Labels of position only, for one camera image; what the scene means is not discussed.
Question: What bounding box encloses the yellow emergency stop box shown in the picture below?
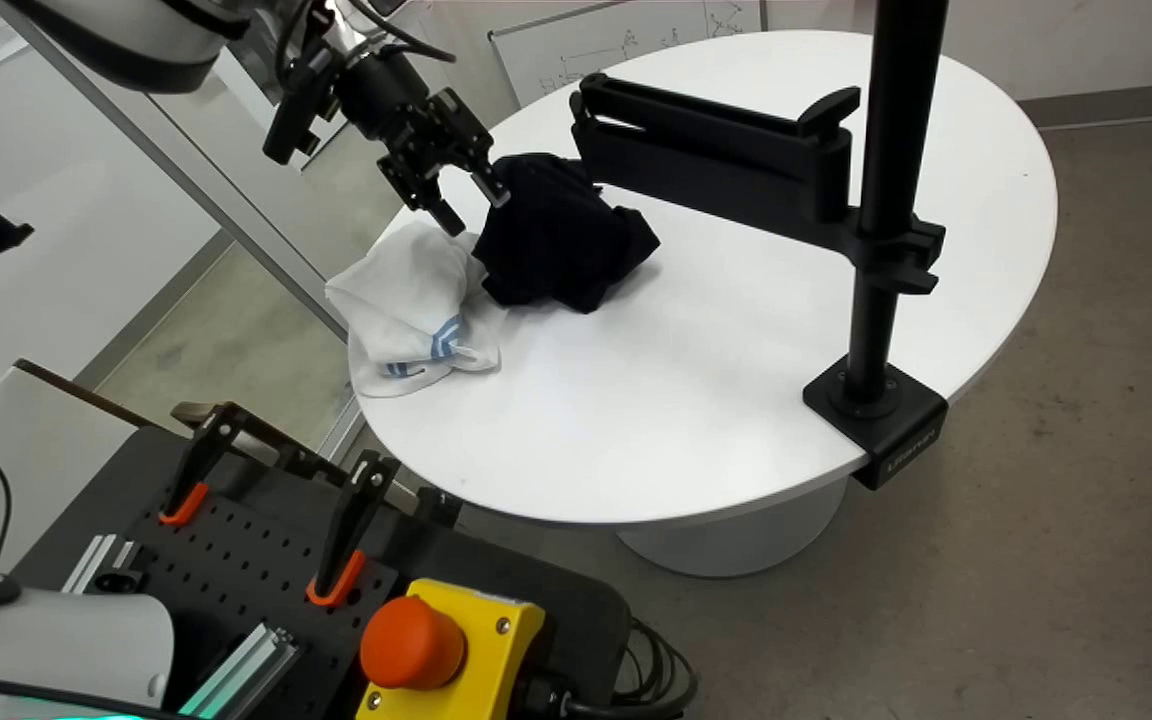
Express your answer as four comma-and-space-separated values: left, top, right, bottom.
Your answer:
350, 572, 553, 720

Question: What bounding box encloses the white cloth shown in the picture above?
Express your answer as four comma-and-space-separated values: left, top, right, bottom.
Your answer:
320, 214, 502, 404

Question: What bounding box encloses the long aluminium extrusion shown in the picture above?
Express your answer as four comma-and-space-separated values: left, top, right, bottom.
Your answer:
175, 620, 305, 720

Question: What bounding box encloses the short aluminium extrusion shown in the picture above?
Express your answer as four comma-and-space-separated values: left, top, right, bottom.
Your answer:
55, 526, 143, 600

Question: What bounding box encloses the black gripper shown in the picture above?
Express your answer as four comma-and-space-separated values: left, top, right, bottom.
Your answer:
377, 86, 516, 241

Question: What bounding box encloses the black pole with table clamp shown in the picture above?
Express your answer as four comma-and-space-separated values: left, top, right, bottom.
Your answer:
799, 0, 953, 492

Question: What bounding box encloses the white table pedestal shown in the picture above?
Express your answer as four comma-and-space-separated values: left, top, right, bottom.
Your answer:
612, 474, 864, 584

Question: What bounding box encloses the black cable bundle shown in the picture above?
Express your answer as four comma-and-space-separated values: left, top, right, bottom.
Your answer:
518, 615, 702, 720

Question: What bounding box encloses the black cloth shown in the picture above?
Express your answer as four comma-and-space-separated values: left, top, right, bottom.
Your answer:
472, 149, 663, 318

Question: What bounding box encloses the black perforated breadboard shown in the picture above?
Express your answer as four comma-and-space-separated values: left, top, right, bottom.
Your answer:
13, 419, 637, 720

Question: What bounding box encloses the orange handled bar clamp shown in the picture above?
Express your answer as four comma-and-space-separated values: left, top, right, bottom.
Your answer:
157, 401, 274, 535
298, 448, 404, 615

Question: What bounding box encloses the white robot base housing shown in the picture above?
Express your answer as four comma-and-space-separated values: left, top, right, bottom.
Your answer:
0, 568, 179, 720

